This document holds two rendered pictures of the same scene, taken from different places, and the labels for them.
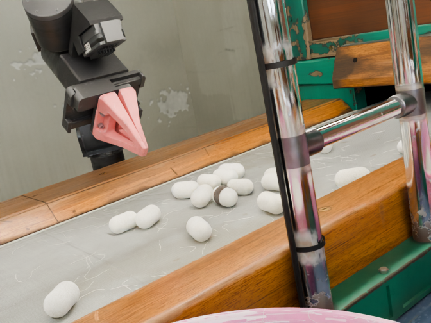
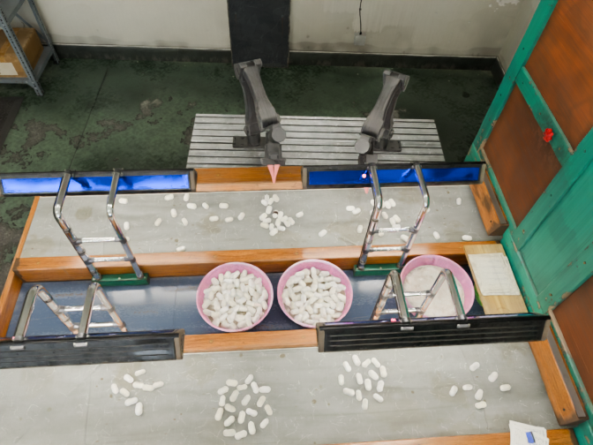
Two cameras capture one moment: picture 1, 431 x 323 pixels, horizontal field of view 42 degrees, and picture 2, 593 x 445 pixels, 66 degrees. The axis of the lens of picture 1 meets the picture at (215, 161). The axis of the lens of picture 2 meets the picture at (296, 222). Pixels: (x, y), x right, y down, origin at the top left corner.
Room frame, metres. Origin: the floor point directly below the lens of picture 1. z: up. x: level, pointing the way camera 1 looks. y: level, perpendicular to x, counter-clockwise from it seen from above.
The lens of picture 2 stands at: (-0.52, -0.29, 2.22)
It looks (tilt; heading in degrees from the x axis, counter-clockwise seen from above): 54 degrees down; 30
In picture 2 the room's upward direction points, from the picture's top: 4 degrees clockwise
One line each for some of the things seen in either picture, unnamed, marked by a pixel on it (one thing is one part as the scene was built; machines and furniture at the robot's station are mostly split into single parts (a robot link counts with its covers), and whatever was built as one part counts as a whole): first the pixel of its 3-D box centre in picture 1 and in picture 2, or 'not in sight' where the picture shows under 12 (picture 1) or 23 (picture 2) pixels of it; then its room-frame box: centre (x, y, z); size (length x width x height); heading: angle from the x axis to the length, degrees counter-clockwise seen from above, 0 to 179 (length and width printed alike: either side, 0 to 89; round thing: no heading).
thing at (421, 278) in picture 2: not in sight; (432, 293); (0.44, -0.33, 0.71); 0.22 x 0.22 x 0.06
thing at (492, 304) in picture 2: not in sight; (496, 283); (0.57, -0.50, 0.77); 0.33 x 0.15 x 0.01; 37
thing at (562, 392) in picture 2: not in sight; (554, 372); (0.33, -0.75, 0.83); 0.30 x 0.06 x 0.07; 37
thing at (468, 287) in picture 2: not in sight; (433, 292); (0.44, -0.33, 0.72); 0.27 x 0.27 x 0.10
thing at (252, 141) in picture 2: not in sight; (253, 137); (0.72, 0.70, 0.71); 0.20 x 0.07 x 0.08; 124
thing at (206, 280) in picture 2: not in sight; (236, 300); (0.00, 0.25, 0.72); 0.27 x 0.27 x 0.10
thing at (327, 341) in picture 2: not in sight; (432, 328); (0.11, -0.36, 1.08); 0.62 x 0.08 x 0.07; 127
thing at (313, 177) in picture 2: not in sight; (393, 171); (0.56, -0.02, 1.08); 0.62 x 0.08 x 0.07; 127
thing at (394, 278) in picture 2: not in sight; (409, 326); (0.17, -0.31, 0.90); 0.20 x 0.19 x 0.45; 127
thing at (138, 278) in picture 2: not in sight; (108, 230); (-0.09, 0.71, 0.90); 0.20 x 0.19 x 0.45; 127
